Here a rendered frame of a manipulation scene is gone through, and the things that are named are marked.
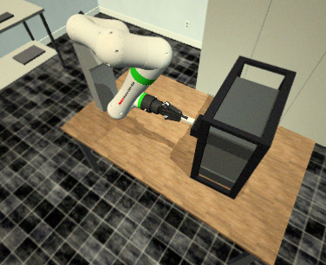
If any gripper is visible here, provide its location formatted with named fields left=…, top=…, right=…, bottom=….
left=151, top=100, right=195, bottom=125

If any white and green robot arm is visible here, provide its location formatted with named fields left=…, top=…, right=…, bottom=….
left=66, top=11, right=173, bottom=120

